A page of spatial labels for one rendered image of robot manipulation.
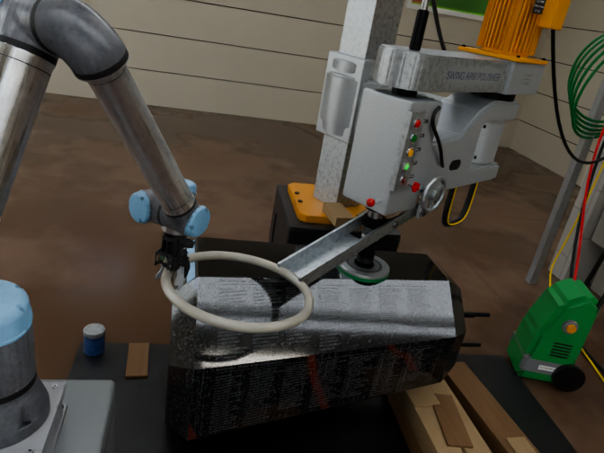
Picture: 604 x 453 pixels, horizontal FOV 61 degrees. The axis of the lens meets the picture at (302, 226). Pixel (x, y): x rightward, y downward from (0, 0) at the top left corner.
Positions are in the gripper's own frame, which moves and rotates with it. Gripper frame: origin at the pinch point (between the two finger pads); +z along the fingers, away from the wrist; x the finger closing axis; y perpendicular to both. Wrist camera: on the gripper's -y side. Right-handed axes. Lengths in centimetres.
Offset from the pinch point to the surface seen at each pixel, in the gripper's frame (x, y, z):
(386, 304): 69, -48, 7
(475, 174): 90, -96, -42
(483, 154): 91, -103, -51
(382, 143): 51, -44, -55
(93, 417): 14, 59, 3
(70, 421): 10, 62, 3
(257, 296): 23.3, -23.0, 7.8
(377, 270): 62, -54, -3
